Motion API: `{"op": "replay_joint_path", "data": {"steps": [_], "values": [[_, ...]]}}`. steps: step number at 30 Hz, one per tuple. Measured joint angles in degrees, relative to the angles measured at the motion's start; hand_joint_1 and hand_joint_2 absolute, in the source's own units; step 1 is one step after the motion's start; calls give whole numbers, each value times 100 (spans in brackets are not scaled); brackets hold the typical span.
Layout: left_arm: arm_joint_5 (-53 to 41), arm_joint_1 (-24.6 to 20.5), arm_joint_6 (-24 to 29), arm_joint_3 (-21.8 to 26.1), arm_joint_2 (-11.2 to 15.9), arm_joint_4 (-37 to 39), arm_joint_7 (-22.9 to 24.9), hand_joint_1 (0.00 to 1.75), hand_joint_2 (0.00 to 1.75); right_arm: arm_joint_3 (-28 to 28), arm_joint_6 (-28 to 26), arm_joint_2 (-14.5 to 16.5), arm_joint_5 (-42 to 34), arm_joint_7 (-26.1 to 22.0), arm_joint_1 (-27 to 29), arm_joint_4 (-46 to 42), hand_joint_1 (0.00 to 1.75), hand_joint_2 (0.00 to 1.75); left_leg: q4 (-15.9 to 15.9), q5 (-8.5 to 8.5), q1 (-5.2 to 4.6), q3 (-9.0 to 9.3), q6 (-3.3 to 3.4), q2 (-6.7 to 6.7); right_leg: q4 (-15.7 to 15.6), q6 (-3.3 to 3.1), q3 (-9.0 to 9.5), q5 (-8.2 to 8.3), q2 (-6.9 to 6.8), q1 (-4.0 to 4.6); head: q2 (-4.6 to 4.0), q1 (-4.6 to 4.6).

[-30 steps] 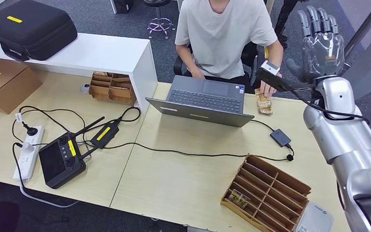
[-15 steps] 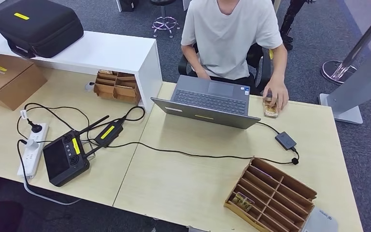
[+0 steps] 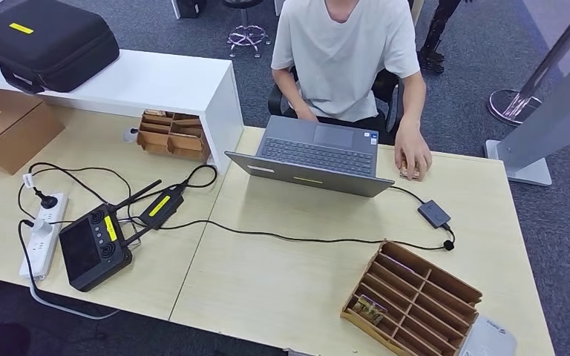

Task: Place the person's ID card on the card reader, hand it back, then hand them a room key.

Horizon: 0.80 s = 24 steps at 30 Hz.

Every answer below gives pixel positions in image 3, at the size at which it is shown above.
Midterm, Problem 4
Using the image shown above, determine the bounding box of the person's right hand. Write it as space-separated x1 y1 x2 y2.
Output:
295 105 319 123

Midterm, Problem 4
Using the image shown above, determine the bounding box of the person's left hand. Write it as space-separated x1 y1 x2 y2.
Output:
393 120 433 182

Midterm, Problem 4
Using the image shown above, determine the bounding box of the patterned key card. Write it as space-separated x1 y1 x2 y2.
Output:
399 159 421 182

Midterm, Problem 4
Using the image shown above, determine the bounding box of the cardboard card organizer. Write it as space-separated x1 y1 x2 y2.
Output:
340 240 484 356

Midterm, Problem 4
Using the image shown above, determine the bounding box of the person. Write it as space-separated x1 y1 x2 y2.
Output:
270 0 433 182

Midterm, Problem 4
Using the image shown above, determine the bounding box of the patterned card stack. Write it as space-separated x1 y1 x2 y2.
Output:
351 294 389 326

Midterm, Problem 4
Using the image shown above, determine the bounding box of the white card reader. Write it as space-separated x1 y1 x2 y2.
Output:
456 315 518 356

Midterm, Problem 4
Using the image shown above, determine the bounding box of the black office chair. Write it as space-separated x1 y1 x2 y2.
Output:
267 66 407 146

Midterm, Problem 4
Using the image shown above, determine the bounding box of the grey laptop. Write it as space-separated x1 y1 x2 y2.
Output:
225 115 395 199

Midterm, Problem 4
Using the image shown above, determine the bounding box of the black USB hub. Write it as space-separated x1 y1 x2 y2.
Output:
416 199 452 230

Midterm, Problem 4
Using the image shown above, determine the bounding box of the chrome base stool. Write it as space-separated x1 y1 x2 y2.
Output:
223 0 272 60

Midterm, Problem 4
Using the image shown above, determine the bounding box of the black humanoid robot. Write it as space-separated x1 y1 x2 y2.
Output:
417 0 465 75

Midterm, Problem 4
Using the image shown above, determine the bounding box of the small cardboard divider tray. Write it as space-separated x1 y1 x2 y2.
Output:
136 110 212 164

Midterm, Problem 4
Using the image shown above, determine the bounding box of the black bag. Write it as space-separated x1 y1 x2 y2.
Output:
175 0 207 19

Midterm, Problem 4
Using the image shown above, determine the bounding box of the white desk shelf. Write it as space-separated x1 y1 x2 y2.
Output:
0 35 245 175

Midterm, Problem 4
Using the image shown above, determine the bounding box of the black power brick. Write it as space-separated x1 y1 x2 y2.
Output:
138 186 186 231

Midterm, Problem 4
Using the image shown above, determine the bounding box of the black remote controller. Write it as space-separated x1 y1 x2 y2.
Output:
59 179 163 293

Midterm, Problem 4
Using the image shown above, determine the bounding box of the black carrying case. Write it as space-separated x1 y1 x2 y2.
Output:
0 0 120 94

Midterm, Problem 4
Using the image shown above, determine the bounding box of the black mains plug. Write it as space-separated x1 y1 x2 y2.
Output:
34 188 59 211

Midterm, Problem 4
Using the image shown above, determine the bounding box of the white plug adapter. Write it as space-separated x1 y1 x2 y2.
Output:
28 218 54 237

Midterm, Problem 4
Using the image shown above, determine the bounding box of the white power strip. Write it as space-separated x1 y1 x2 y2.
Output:
18 193 69 281

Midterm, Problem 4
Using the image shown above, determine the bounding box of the brown cardboard box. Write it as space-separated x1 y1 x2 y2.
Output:
0 88 65 177

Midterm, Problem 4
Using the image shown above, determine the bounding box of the short black hub cable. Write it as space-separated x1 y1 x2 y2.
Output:
388 185 426 205

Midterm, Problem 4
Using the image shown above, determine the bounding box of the chrome stanchion post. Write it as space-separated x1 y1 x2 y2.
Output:
487 0 570 127

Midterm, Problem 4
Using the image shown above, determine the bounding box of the long black charger cable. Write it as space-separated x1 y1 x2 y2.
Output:
131 164 456 251

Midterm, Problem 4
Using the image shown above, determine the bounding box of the black mains cable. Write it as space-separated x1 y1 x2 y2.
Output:
16 162 140 227

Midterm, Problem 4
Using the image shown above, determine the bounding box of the white power strip cord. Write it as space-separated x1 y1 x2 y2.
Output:
28 277 121 321

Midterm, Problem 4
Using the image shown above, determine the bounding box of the thin black cable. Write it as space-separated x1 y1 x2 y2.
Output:
16 220 36 283

